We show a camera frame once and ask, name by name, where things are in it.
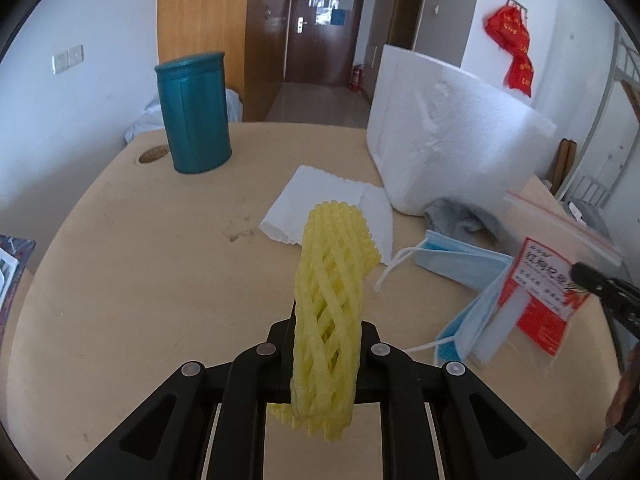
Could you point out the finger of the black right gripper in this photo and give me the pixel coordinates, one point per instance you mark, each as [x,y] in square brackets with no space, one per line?
[619,297]

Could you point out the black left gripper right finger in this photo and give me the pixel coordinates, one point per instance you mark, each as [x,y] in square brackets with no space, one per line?
[444,422]

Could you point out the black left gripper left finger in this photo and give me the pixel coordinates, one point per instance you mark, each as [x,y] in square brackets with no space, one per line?
[202,421]

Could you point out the blue face mask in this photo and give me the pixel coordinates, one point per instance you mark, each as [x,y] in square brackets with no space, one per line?
[456,340]
[460,259]

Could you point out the clear zip bag red label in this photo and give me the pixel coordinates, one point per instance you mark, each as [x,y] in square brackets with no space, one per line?
[550,243]

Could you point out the white foam sheet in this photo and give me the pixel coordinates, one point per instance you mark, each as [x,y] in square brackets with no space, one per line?
[285,220]

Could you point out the yellow foam fruit net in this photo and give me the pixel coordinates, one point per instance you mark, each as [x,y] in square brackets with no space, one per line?
[338,253]

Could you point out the grey cloth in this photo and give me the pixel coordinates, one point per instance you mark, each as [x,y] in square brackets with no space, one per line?
[463,221]

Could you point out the metal bunk bed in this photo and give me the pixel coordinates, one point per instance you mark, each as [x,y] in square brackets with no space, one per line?
[602,158]

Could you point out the white styrofoam box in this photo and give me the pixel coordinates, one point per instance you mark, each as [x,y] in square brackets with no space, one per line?
[437,131]

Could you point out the magazine on left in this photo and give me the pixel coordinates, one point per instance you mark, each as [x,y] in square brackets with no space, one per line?
[15,253]

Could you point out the red hanging bags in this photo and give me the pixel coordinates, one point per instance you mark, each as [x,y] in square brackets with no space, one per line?
[507,28]

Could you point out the teal cylindrical tin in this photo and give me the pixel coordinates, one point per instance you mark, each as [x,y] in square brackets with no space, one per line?
[192,93]

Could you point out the red fire extinguisher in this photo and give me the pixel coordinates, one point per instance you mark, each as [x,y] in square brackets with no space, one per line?
[355,79]

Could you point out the dark brown entrance door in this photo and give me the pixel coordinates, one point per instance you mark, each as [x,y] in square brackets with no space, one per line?
[322,41]

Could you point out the wooden wardrobe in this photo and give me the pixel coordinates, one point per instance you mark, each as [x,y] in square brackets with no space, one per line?
[250,33]

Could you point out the white wall socket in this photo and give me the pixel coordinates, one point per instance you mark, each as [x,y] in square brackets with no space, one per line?
[69,58]

